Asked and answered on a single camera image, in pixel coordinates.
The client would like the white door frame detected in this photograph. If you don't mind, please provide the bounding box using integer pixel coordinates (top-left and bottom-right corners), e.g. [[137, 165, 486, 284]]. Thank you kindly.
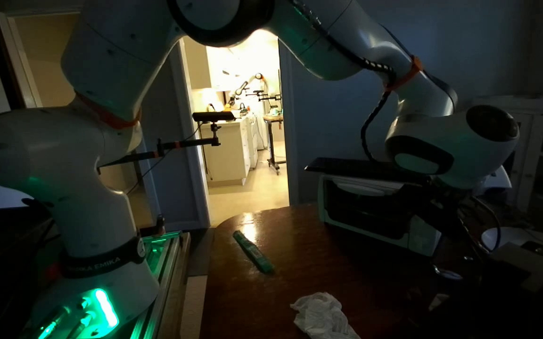
[[156, 33, 298, 229]]

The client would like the aluminium robot mounting platform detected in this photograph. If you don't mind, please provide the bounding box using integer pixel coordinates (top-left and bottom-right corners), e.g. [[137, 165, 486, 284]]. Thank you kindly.
[[18, 227, 211, 339]]

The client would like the black camera on stand arm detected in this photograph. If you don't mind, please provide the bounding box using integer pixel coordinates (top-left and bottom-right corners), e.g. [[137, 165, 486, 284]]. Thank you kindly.
[[96, 109, 237, 169]]

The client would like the white kitchen counter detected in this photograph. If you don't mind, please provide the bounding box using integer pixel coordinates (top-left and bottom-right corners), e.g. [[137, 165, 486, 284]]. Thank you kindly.
[[203, 111, 267, 188]]

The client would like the crumpled white tissue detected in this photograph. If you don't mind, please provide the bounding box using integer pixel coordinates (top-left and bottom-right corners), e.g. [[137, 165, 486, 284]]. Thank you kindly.
[[288, 290, 362, 339]]

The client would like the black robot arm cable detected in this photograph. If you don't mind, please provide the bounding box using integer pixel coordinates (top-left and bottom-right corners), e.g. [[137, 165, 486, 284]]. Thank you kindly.
[[358, 80, 407, 165]]

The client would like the black computer keyboard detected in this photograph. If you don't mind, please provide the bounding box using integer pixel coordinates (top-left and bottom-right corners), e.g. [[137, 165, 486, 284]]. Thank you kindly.
[[301, 156, 433, 186]]

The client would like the white toaster oven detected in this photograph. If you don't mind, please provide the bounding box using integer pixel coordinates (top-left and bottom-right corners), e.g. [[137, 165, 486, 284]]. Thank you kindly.
[[314, 175, 445, 256]]

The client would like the green marker pen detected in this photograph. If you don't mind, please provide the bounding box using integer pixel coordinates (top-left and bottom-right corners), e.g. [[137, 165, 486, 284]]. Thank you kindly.
[[230, 229, 275, 276]]

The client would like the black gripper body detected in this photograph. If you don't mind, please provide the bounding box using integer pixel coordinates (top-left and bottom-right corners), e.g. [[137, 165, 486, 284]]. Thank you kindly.
[[420, 184, 482, 229]]

